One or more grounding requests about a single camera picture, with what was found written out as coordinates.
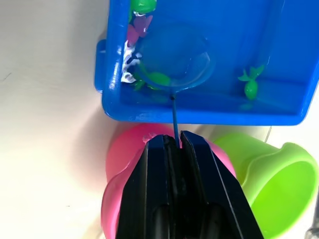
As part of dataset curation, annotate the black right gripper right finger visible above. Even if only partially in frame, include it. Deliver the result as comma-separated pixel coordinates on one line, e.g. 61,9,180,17
174,130,265,239

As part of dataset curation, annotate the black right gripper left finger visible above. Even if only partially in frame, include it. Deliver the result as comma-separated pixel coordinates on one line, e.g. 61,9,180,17
116,134,178,239

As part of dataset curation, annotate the blue fishing net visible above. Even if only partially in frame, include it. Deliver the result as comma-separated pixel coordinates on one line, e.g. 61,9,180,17
136,22,216,148

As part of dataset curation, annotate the pink plastic bucket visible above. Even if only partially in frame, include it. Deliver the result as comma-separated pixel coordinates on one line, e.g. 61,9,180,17
100,122,237,239

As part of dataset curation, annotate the green plastic bucket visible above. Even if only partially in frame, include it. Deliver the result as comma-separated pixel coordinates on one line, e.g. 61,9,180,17
213,132,319,239

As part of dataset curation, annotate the green toy fish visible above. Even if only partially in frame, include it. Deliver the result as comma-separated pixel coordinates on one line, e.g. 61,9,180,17
133,71,172,91
237,65,265,101
129,0,158,20

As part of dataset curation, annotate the blue plastic tub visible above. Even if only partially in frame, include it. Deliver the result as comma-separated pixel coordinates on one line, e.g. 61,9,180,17
94,0,319,125

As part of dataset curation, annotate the purple toy fish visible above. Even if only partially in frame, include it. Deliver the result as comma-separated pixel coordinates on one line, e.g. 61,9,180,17
127,15,154,46

